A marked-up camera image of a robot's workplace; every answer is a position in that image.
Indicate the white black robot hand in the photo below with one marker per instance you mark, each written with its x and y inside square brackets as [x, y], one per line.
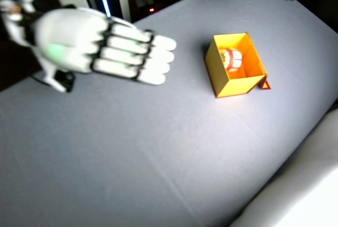
[68, 34]

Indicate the red and white object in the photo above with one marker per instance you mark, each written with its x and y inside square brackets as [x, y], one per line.
[232, 60]

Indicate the yellow red cardboard box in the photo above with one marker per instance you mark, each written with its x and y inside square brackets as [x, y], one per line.
[237, 87]

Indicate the black device with red light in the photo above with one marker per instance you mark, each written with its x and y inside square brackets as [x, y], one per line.
[150, 9]

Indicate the grey table cloth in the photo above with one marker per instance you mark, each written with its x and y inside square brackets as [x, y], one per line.
[132, 145]

